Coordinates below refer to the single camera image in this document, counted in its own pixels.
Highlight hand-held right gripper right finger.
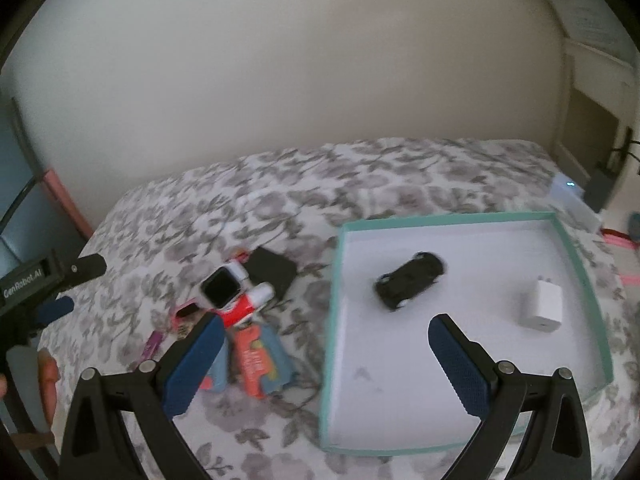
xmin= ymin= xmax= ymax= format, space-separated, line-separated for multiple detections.
xmin=428 ymin=313 xmax=593 ymax=480

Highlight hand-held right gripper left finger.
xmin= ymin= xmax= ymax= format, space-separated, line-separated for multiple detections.
xmin=59 ymin=311 xmax=227 ymax=480

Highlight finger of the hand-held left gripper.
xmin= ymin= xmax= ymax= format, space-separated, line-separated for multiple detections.
xmin=31 ymin=295 xmax=75 ymax=329
xmin=56 ymin=253 xmax=108 ymax=292

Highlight pink long packet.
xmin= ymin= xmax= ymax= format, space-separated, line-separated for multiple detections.
xmin=142 ymin=331 xmax=165 ymax=359

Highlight teal cardboard box tray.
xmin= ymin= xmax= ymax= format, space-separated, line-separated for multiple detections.
xmin=318 ymin=211 xmax=615 ymax=457

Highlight red white tube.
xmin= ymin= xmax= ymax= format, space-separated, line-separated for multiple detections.
xmin=216 ymin=282 xmax=276 ymax=329

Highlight white smartwatch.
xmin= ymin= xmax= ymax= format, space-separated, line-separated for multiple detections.
xmin=200 ymin=260 xmax=250 ymax=310

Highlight black toy car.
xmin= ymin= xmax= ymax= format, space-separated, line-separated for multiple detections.
xmin=374 ymin=251 xmax=446 ymax=313

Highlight white charger plug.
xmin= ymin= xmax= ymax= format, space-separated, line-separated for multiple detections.
xmin=518 ymin=275 xmax=565 ymax=334

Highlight person's left hand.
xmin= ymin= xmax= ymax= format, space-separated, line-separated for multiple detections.
xmin=40 ymin=349 xmax=60 ymax=399

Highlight pink board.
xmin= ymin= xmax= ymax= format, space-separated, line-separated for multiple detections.
xmin=44 ymin=167 xmax=95 ymax=241

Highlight grey wardrobe door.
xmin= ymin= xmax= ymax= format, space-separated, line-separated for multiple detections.
xmin=0 ymin=87 xmax=56 ymax=276

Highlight black square box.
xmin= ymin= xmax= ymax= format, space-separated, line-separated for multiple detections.
xmin=246 ymin=245 xmax=297 ymax=302

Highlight grey floral bedsheet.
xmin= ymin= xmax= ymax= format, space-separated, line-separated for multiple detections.
xmin=37 ymin=137 xmax=640 ymax=480

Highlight white device with light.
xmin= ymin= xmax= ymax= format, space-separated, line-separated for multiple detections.
xmin=549 ymin=172 xmax=602 ymax=235

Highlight dark grey box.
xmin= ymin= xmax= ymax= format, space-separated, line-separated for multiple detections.
xmin=584 ymin=167 xmax=621 ymax=212

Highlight white wooden shelf unit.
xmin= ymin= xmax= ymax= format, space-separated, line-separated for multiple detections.
xmin=542 ymin=0 xmax=640 ymax=166

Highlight black cable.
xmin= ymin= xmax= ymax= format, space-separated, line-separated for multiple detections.
xmin=607 ymin=130 xmax=640 ymax=176

